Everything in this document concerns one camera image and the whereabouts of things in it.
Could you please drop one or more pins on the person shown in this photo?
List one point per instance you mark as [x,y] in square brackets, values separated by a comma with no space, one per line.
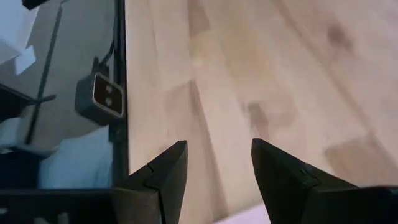
[77,161]

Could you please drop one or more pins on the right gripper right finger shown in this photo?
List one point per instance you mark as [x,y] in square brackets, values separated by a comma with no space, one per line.
[286,186]

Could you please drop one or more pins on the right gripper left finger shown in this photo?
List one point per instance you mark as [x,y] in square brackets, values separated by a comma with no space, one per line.
[164,186]

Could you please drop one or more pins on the white box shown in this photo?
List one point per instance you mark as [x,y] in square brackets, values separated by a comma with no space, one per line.
[15,28]

